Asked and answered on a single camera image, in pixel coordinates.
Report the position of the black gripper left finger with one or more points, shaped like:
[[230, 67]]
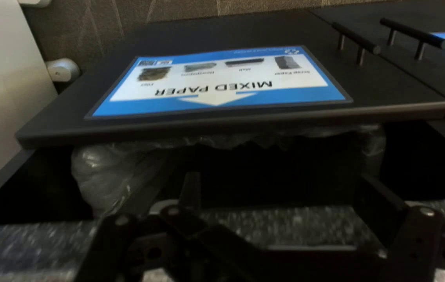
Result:
[[117, 236]]

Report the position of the white round door stop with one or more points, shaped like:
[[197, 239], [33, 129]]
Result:
[[63, 70]]

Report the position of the large white office printer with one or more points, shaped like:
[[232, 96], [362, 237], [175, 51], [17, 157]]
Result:
[[3, 95]]

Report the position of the bin with black liner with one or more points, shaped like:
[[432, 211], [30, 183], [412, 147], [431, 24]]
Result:
[[122, 167]]

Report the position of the black bin door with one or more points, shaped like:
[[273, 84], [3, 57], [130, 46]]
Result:
[[431, 73], [379, 89]]

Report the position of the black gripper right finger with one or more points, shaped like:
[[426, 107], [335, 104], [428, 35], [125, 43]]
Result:
[[415, 245]]

